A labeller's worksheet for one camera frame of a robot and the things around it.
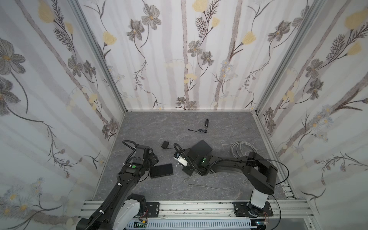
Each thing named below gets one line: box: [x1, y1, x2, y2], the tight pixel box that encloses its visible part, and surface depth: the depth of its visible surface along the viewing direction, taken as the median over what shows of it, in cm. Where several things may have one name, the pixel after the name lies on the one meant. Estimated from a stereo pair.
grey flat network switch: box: [187, 139, 213, 158], surface depth 101 cm
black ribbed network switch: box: [149, 163, 174, 179], surface depth 88 cm
